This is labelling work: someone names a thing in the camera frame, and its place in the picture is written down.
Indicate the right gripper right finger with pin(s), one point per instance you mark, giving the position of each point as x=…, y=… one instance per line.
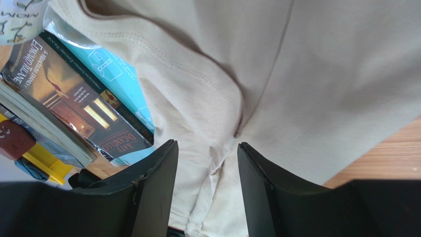
x=280, y=204

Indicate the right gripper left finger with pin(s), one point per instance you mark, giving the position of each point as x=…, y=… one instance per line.
x=134, y=202

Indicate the beige t shirt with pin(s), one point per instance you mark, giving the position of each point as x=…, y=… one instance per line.
x=311, y=84

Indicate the yellow plastic bin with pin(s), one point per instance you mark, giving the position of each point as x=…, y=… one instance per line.
x=47, y=162

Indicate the nineteen eighty-four book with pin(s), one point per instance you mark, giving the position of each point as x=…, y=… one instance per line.
x=45, y=127

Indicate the blue shirt in bin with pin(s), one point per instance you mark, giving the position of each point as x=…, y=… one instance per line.
x=31, y=169

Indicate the teal cutting board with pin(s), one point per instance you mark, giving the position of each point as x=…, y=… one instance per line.
x=121, y=80

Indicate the brown wooden cube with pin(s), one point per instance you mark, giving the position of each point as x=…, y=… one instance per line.
x=15, y=140

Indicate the dark orange cover book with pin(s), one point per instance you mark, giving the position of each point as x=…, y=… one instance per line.
x=46, y=70

